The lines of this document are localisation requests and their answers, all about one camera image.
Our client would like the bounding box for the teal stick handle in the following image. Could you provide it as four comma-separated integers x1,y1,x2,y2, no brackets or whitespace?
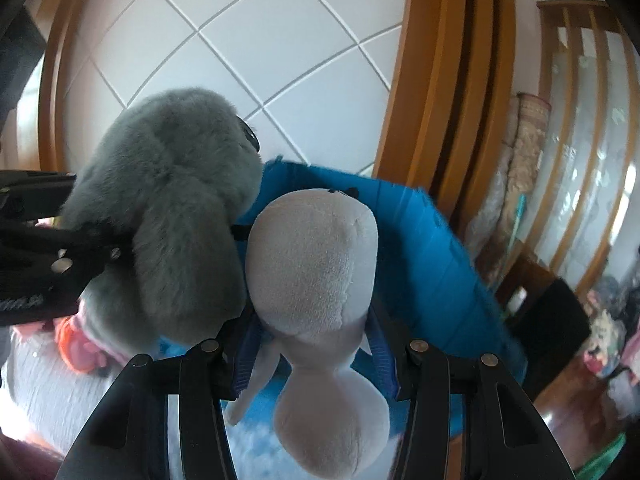
509,195,527,251

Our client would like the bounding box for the green cloth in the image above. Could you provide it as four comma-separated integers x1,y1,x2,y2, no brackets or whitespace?
575,435,631,480

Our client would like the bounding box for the blue plastic storage crate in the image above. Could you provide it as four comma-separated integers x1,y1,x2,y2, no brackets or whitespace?
160,157,528,436

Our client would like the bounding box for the grey furry plush toy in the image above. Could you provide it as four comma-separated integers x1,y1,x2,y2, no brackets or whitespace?
60,87,263,361

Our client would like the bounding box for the pile of colourful clothes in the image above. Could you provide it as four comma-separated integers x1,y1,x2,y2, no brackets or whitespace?
582,275,640,411

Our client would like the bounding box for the white long plush toy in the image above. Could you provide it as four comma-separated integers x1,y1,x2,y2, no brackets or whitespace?
227,187,391,480

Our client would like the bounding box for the wood-framed white padded headboard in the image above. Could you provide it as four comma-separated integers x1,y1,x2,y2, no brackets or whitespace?
37,0,516,221

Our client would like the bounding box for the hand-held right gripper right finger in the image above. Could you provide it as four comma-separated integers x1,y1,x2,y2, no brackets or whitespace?
367,302,576,480

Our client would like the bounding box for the white bottle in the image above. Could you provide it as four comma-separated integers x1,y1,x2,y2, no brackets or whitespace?
507,287,529,317

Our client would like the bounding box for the pink pig plush orange dress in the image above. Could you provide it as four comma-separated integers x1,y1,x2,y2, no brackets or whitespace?
54,310,126,373

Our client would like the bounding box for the rolled patterned rug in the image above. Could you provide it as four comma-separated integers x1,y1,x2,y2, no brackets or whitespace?
470,92,553,281

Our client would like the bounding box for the wooden slatted glass partition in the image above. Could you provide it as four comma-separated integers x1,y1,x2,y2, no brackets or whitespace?
537,0,640,301

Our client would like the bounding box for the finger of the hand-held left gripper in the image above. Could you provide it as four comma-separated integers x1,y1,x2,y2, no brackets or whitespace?
0,225,123,291
0,170,77,221

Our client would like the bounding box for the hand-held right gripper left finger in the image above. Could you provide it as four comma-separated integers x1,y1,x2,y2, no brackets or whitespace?
55,305,263,480

